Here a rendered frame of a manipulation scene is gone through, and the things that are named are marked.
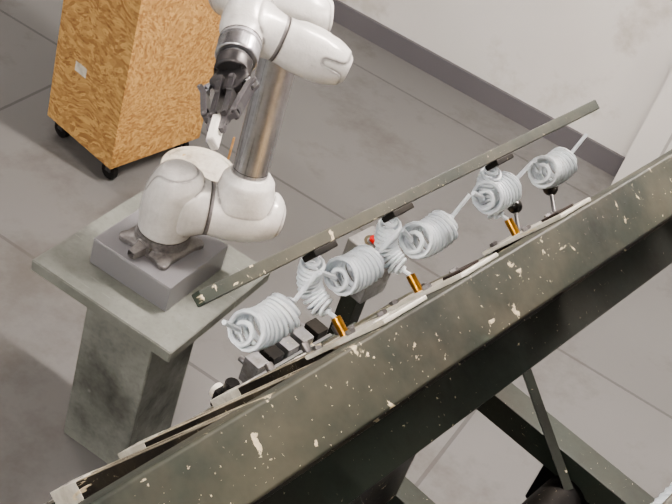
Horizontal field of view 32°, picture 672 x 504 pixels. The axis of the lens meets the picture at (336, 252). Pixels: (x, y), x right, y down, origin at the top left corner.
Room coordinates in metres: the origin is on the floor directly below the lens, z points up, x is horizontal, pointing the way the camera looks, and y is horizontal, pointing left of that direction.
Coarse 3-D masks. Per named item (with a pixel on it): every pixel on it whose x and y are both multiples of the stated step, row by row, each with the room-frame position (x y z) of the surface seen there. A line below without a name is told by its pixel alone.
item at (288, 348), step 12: (300, 324) 2.53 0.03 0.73; (312, 324) 2.51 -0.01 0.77; (288, 336) 2.43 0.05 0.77; (300, 336) 2.44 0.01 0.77; (312, 336) 2.46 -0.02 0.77; (324, 336) 2.51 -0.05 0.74; (276, 348) 2.36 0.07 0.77; (288, 348) 2.38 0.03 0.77; (300, 348) 2.43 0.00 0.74; (240, 360) 2.31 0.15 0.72; (252, 360) 2.29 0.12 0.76; (264, 360) 2.30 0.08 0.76; (276, 360) 2.33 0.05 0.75; (288, 360) 2.29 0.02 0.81; (240, 372) 2.29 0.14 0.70; (252, 372) 2.27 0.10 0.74; (264, 372) 2.28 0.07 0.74; (216, 384) 2.18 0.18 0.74; (228, 384) 2.15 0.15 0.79; (216, 396) 2.14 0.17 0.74
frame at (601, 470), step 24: (480, 408) 2.47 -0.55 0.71; (504, 408) 2.44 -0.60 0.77; (528, 408) 2.46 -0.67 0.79; (528, 432) 2.39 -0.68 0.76; (576, 456) 2.34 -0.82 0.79; (600, 456) 2.37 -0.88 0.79; (384, 480) 2.38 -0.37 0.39; (408, 480) 2.61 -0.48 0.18; (552, 480) 2.30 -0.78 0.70; (576, 480) 2.30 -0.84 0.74; (600, 480) 2.28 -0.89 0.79; (624, 480) 2.31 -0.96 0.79
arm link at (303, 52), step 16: (224, 0) 2.44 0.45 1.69; (288, 32) 2.12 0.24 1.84; (304, 32) 2.14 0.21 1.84; (320, 32) 2.17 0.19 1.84; (288, 48) 2.11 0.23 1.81; (304, 48) 2.12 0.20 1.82; (320, 48) 2.13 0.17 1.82; (336, 48) 2.16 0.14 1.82; (288, 64) 2.11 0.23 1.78; (304, 64) 2.11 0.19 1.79; (320, 64) 2.12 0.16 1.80; (336, 64) 2.14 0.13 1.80; (320, 80) 2.13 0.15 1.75; (336, 80) 2.14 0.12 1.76
